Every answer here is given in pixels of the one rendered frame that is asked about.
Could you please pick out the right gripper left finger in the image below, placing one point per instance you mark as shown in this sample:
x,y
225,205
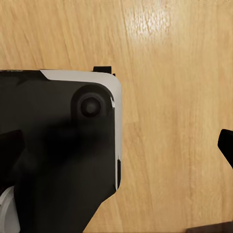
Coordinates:
x,y
12,145

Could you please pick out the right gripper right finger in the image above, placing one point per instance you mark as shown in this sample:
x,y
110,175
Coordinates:
x,y
225,144

